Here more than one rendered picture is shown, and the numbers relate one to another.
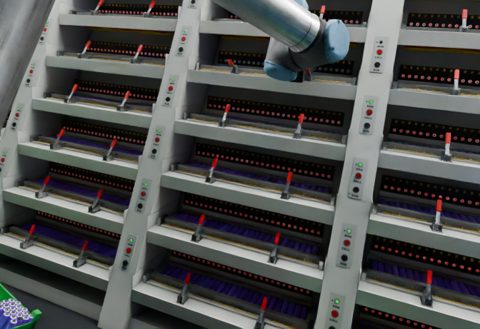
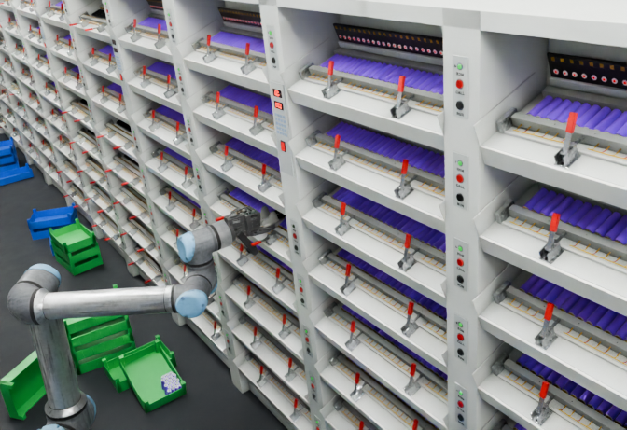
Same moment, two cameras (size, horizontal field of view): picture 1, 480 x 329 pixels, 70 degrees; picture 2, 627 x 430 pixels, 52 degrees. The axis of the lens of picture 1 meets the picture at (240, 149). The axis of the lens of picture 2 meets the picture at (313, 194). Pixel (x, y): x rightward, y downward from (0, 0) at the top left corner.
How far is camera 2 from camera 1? 218 cm
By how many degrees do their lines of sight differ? 50
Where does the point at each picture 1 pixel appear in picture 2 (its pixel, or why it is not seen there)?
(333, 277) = (313, 405)
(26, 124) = (159, 220)
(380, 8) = (286, 189)
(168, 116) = not seen: hidden behind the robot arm
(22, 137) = (161, 230)
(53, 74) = not seen: hidden behind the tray
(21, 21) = (49, 341)
